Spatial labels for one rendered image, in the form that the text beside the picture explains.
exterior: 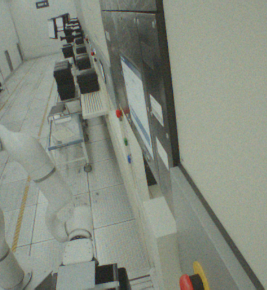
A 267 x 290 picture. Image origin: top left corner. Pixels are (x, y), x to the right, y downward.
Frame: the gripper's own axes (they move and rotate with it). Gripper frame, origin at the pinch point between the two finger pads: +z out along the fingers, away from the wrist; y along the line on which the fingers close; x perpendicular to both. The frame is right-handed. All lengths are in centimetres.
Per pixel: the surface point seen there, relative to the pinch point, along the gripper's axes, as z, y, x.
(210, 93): 30, -33, 64
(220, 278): 37, -31, 43
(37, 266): -37, 32, -33
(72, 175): -236, 51, -110
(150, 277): -19.8, -22.2, -33.0
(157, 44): 16, -30, 67
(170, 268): 17.0, -27.6, 20.3
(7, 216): -178, 120, -110
